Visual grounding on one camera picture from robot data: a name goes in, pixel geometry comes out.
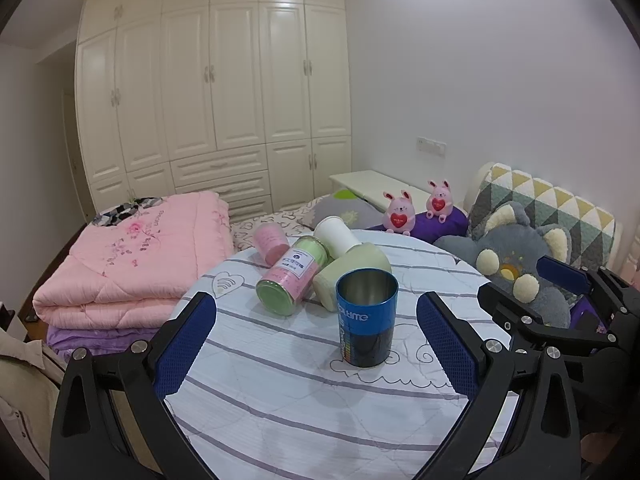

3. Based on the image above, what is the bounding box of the triangle patterned headboard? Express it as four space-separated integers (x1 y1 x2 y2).
462 162 624 272

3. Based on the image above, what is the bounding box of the folded pink quilt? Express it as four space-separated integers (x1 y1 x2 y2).
32 191 236 331

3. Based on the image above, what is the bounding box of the grey pillow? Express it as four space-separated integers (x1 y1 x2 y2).
298 189 383 232

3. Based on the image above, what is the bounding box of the folded purple blanket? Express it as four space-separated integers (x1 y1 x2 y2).
47 322 166 362

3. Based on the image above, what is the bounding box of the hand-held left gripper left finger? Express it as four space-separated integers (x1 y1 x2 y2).
48 291 221 480

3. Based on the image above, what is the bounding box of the purple cushion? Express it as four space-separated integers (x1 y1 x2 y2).
367 205 471 247

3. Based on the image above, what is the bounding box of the white wall socket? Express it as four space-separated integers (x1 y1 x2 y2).
416 136 447 157

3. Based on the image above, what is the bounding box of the pale green cup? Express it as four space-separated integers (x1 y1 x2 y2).
313 242 392 312

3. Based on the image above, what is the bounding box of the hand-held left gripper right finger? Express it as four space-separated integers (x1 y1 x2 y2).
415 291 584 480

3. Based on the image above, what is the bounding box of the heart printed bedsheet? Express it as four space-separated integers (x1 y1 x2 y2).
231 195 332 252

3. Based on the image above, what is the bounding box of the striped white table cloth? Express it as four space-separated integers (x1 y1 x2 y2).
165 230 521 480

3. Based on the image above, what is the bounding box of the pink bunny toy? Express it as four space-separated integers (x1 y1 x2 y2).
382 190 416 236
425 179 457 222

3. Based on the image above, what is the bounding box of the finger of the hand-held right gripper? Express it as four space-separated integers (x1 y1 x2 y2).
537 255 601 297
476 284 621 357

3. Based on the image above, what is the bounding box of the beige clothing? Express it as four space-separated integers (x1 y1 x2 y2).
0 330 67 467

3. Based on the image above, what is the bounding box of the grey plush toy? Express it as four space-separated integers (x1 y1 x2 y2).
432 201 574 329

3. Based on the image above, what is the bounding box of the cream wardrobe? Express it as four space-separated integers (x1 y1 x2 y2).
75 0 353 217

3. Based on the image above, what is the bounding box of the white cup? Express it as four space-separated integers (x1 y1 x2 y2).
313 216 364 261

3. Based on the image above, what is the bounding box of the blue metal cup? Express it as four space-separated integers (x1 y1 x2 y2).
335 269 399 368

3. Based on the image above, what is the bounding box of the white nightstand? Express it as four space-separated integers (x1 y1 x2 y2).
329 170 402 213

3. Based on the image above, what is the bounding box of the green and pink labelled cup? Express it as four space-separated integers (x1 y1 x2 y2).
256 235 335 317

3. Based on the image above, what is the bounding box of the dark patterned cloth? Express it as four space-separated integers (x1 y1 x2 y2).
90 197 166 229

